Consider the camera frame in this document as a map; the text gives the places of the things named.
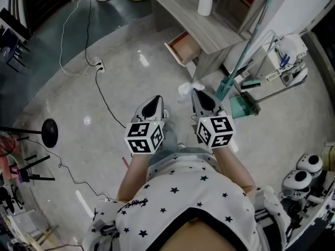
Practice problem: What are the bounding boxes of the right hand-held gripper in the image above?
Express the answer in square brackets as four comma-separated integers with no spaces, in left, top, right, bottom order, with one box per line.
[191,89,236,150]

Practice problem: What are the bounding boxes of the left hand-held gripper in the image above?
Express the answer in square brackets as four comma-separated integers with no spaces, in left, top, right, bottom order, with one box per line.
[124,95,171,155]

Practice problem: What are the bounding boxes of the white cloth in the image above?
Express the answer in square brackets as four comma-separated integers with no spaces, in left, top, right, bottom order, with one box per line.
[177,82,206,104]

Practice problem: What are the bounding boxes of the brown wooden drawer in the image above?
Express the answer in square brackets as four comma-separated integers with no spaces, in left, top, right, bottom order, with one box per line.
[164,31,202,67]

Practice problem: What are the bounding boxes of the person's right forearm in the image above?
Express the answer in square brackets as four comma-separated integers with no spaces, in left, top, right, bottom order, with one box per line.
[213,146,259,193]

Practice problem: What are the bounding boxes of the person's left forearm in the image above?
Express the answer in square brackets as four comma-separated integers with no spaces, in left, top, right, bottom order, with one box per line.
[116,152,158,202]

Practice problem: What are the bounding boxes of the person's blue jeans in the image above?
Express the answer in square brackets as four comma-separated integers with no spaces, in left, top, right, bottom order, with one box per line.
[149,121,217,167]

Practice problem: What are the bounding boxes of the teal dustpan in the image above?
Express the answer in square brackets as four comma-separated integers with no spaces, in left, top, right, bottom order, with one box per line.
[229,95,255,120]

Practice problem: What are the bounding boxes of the teal hand brush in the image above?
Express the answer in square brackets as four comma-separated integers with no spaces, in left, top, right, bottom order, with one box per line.
[240,78,262,90]

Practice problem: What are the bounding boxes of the white power strip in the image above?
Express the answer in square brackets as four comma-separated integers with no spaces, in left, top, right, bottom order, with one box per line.
[90,58,106,74]

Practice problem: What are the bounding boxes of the white cleaning machine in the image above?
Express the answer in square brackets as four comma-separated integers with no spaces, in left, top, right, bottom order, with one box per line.
[245,34,309,86]

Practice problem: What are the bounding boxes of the white star-print shirt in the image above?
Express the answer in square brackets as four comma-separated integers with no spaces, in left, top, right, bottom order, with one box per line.
[82,150,293,251]

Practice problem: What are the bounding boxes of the grey wooden desk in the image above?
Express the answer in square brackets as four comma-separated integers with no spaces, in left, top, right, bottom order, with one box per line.
[142,0,245,81]

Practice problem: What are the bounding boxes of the tall white vase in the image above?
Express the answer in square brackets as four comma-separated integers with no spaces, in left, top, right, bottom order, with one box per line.
[197,0,214,17]

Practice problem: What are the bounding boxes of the black dome stand base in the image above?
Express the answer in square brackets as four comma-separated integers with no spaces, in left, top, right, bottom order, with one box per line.
[0,118,59,149]

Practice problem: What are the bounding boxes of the grey shelf hutch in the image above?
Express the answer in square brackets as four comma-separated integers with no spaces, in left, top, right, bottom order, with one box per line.
[237,0,277,36]

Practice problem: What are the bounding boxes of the white rounded device black oval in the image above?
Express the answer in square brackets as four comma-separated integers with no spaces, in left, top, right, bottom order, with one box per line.
[297,153,325,179]
[281,169,314,201]

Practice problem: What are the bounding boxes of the black tripod legs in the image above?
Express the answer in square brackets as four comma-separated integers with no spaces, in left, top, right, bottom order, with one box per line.
[0,152,56,184]

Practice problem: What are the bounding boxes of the blue chair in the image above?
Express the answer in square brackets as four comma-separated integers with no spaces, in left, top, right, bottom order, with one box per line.
[0,28,31,75]

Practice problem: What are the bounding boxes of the black power strip cable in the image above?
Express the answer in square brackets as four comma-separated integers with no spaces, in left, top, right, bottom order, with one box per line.
[95,68,127,129]

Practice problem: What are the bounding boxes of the broom with grey handle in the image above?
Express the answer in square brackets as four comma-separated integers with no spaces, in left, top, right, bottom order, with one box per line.
[239,78,307,116]

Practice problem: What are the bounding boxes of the black cable with adapter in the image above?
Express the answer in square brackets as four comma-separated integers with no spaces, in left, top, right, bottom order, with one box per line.
[84,0,102,67]

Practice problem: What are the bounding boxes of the thin black floor cable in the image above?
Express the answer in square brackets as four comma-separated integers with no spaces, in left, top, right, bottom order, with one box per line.
[27,139,111,201]

